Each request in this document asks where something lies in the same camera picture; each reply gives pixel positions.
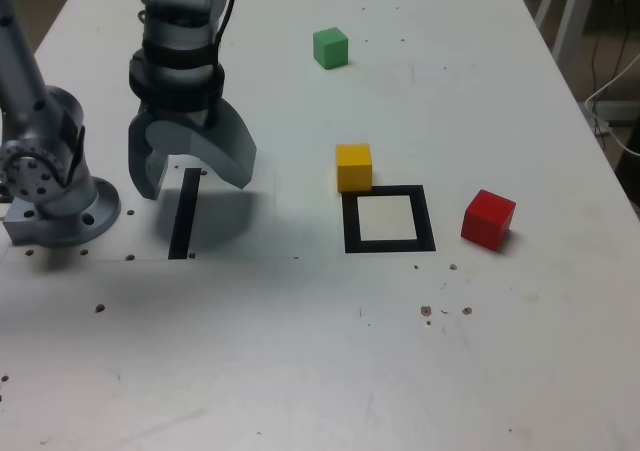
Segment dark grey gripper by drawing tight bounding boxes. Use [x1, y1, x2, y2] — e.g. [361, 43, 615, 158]
[127, 98, 258, 201]

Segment yellow cube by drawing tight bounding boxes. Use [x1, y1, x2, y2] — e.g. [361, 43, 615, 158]
[335, 143, 374, 193]

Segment green cube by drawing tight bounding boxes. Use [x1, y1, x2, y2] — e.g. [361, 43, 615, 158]
[312, 26, 350, 71]

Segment red cube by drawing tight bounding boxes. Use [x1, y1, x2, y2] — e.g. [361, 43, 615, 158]
[460, 188, 517, 250]

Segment black tape square outline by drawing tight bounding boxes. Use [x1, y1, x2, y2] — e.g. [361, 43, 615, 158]
[341, 184, 437, 255]

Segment black tape strip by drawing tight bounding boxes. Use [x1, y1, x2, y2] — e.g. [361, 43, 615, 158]
[167, 167, 202, 261]

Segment thick white furniture leg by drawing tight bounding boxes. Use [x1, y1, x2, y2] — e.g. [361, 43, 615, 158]
[551, 0, 601, 75]

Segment white cable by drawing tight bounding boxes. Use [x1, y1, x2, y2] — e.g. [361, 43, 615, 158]
[584, 53, 640, 157]

